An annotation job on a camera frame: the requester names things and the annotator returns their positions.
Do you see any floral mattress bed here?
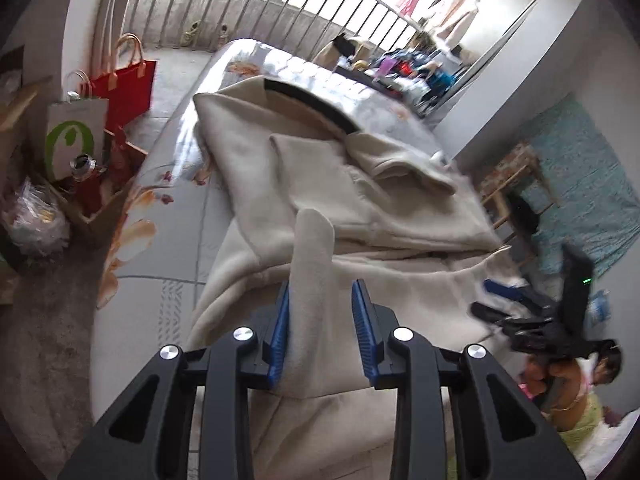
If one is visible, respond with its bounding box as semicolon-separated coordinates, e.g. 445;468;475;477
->
90;40;439;418

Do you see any clear plastic bag of items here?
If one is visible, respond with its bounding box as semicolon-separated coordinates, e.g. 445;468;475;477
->
1;177;70;258

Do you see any red paper shopping bag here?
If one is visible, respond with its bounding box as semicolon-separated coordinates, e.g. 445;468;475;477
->
88;32;156;132

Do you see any beige zip jacket black trim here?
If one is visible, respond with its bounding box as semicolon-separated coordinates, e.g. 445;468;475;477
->
189;77;518;479

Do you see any white green-logo paper bag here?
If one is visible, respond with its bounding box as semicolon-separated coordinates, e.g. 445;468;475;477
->
43;70;108;182

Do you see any metal balcony railing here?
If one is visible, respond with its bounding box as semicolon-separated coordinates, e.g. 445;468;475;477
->
92;0;424;74

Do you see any child in yellow dress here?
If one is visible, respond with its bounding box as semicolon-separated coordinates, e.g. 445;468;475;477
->
520;339;639;479

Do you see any wooden chair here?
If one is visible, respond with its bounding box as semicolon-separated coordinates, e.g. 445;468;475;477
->
477;142;560;242

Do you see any low cardboard tray box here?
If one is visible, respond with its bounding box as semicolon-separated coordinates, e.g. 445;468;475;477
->
30;130;146;245

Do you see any cluttered dark side table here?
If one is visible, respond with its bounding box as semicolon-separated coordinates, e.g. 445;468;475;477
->
312;32;466;116

